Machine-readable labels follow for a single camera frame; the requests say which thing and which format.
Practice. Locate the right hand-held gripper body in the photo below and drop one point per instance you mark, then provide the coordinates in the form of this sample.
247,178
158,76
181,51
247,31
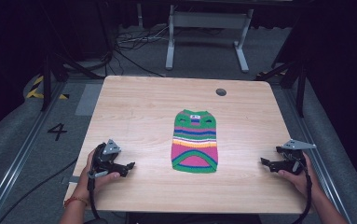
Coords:
292,157

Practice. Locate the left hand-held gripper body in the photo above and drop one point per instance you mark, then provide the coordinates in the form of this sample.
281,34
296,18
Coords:
104,160

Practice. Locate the person's left hand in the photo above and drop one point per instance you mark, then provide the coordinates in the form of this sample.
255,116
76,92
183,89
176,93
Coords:
100,182

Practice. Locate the person's right hand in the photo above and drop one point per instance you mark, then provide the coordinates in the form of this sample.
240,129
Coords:
302,182

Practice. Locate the striped knitted pet sweater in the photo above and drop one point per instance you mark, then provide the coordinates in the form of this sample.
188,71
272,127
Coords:
194,141

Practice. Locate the black metal stand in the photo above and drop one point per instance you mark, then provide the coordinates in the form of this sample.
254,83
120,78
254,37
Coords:
47,81
300,87

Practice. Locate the grey round table grommet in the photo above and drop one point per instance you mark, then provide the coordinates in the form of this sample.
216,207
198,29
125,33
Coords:
221,92

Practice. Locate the aluminium floor rail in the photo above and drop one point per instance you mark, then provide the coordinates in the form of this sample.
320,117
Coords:
14,165
319,161

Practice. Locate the white metal table frame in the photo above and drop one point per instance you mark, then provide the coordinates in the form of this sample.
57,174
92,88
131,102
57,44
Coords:
208,20

